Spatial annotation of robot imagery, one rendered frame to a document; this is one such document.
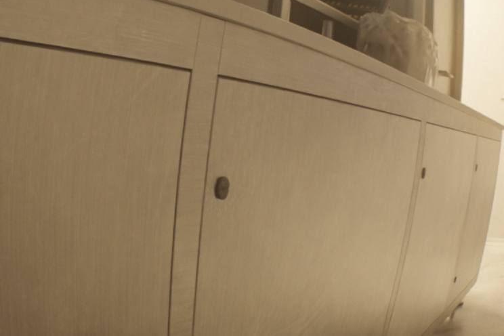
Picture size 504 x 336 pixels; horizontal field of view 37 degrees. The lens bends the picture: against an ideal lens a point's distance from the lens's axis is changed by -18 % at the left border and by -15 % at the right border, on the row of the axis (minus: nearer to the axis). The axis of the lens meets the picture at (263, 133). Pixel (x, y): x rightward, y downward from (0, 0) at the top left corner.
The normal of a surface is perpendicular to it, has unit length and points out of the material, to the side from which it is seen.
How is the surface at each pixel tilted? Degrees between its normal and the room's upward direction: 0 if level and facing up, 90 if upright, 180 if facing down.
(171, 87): 90
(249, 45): 90
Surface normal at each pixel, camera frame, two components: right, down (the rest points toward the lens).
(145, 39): 0.91, 0.12
